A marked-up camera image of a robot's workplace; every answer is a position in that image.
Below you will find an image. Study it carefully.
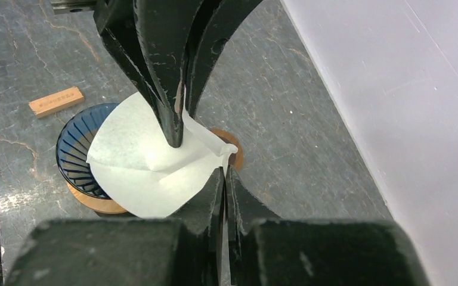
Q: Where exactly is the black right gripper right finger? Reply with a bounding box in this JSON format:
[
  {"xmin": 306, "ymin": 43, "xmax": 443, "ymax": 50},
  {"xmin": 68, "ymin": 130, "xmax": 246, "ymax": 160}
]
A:
[{"xmin": 225, "ymin": 167, "xmax": 429, "ymax": 285}]

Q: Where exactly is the blue ribbed plastic dripper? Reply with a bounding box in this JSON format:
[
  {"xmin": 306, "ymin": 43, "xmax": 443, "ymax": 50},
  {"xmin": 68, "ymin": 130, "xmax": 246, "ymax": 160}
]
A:
[{"xmin": 55, "ymin": 103, "xmax": 118, "ymax": 200}]

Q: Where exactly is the small wooden block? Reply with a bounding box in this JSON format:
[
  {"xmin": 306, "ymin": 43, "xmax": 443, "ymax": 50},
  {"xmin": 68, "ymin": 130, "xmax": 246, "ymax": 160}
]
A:
[{"xmin": 29, "ymin": 86, "xmax": 85, "ymax": 119}]

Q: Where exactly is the light wooden ring holder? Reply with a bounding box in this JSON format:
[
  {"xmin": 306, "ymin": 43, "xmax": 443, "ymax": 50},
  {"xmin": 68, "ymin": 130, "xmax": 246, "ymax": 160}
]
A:
[{"xmin": 66, "ymin": 182, "xmax": 128, "ymax": 215}]

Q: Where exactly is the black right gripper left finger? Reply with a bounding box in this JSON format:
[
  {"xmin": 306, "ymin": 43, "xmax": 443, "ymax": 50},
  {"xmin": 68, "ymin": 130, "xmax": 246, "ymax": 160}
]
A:
[{"xmin": 5, "ymin": 168, "xmax": 224, "ymax": 285}]

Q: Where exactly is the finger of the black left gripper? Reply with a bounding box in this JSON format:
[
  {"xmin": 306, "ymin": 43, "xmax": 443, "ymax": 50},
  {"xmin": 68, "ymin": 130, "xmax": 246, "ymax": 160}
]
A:
[
  {"xmin": 94, "ymin": 1, "xmax": 202, "ymax": 148},
  {"xmin": 184, "ymin": 0, "xmax": 262, "ymax": 117}
]

